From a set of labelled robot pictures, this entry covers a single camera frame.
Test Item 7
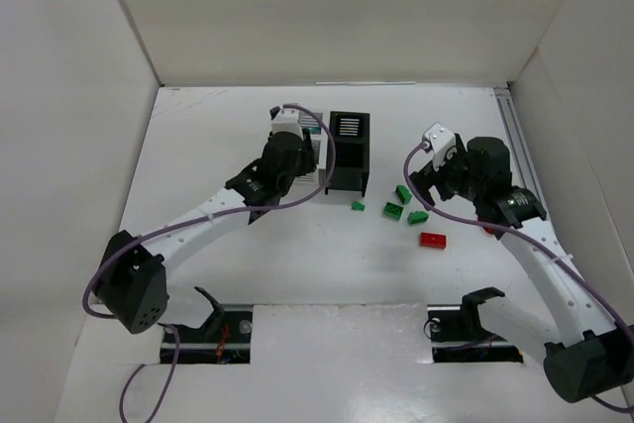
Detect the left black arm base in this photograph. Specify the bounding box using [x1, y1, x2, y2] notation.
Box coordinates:
[159, 286, 254, 365]

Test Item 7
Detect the green sloped lego brick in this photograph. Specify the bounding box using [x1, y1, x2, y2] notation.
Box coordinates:
[407, 210, 429, 226]

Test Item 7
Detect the aluminium rail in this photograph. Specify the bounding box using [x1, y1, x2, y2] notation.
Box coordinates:
[493, 85, 548, 209]

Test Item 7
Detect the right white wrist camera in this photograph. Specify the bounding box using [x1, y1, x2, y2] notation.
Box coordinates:
[422, 122, 457, 171]

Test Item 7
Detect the white two-bin container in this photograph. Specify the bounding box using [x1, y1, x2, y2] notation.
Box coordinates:
[294, 112, 329, 186]

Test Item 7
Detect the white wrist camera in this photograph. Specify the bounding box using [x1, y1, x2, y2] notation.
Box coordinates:
[422, 122, 457, 171]
[269, 106, 303, 138]

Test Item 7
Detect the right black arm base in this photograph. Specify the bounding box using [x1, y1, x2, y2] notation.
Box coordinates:
[423, 287, 524, 364]

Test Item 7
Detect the purple cable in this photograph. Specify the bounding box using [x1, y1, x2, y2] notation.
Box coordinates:
[81, 105, 338, 419]
[403, 140, 634, 413]

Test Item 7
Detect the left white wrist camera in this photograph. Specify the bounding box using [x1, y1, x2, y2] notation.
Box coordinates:
[269, 106, 303, 138]

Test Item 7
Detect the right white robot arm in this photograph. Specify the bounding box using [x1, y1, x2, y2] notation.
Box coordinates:
[403, 124, 633, 405]

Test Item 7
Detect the red rectangular lego brick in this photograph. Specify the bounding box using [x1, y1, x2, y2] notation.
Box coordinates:
[419, 232, 447, 250]

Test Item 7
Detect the green square lego brick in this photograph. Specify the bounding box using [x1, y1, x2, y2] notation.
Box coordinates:
[383, 201, 404, 221]

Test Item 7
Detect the green wedge lego brick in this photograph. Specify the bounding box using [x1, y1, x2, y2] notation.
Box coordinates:
[394, 184, 412, 205]

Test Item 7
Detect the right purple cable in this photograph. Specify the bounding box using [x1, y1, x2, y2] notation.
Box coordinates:
[403, 140, 634, 413]

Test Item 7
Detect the small green lego piece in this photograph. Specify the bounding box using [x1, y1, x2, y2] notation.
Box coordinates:
[351, 201, 366, 211]

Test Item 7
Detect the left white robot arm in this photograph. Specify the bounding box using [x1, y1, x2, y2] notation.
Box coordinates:
[88, 129, 316, 335]

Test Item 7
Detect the black two-bin container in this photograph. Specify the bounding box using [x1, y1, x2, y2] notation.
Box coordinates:
[324, 111, 370, 196]

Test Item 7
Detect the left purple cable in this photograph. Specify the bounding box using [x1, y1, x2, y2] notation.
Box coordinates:
[81, 105, 338, 419]

